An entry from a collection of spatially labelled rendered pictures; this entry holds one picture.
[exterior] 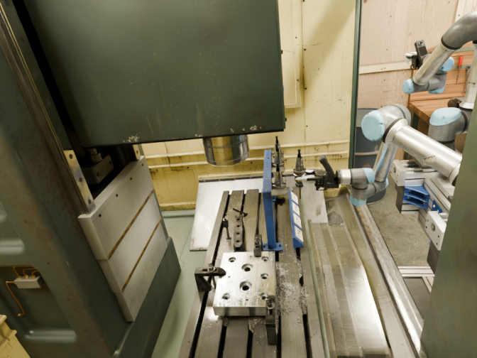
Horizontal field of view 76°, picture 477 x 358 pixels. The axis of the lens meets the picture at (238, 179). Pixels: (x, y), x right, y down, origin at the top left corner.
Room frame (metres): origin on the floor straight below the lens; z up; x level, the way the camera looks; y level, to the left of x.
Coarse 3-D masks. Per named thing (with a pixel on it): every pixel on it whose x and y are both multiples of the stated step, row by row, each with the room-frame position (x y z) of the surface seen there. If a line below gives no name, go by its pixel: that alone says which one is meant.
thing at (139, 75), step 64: (64, 0) 0.93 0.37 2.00; (128, 0) 0.91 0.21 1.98; (192, 0) 0.88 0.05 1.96; (256, 0) 0.85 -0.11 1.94; (64, 64) 0.94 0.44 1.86; (128, 64) 0.91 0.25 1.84; (192, 64) 0.89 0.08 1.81; (256, 64) 0.86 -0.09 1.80; (128, 128) 0.92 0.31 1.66; (192, 128) 0.89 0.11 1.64; (256, 128) 0.86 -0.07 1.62
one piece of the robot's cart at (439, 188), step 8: (424, 184) 1.32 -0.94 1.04; (432, 184) 1.26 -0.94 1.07; (440, 184) 1.25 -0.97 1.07; (448, 184) 1.24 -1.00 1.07; (432, 192) 1.23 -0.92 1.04; (440, 192) 1.18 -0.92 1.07; (448, 192) 1.17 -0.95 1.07; (432, 200) 1.21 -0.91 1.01; (440, 200) 1.14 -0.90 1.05; (448, 200) 1.13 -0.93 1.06; (448, 208) 1.07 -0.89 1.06; (424, 216) 1.26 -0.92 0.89; (424, 224) 1.24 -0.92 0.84
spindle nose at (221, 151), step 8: (224, 136) 0.92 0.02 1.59; (232, 136) 0.93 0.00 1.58; (240, 136) 0.94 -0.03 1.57; (208, 144) 0.95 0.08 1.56; (216, 144) 0.93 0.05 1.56; (224, 144) 0.92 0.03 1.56; (232, 144) 0.93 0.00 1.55; (240, 144) 0.94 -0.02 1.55; (248, 144) 0.98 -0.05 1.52; (208, 152) 0.95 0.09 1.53; (216, 152) 0.93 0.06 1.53; (224, 152) 0.92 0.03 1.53; (232, 152) 0.93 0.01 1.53; (240, 152) 0.94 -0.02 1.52; (248, 152) 0.97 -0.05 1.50; (208, 160) 0.96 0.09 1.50; (216, 160) 0.93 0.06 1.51; (224, 160) 0.92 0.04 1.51; (232, 160) 0.92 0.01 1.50; (240, 160) 0.94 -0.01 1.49
